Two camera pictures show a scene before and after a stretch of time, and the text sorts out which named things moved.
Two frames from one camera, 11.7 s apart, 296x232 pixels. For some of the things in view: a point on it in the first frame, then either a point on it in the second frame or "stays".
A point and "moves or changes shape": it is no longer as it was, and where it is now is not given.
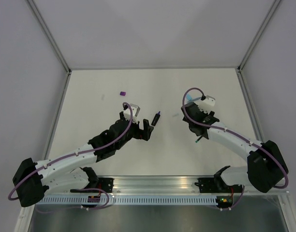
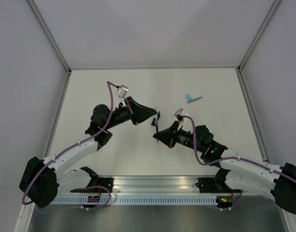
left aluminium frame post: (50, 36) stays
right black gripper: (205, 114) to (169, 137)
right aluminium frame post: (273, 7) stays
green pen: (198, 140) moves or changes shape
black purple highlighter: (155, 119) stays
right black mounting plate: (217, 185) stays
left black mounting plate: (106, 184) stays
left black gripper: (142, 134) to (138, 112)
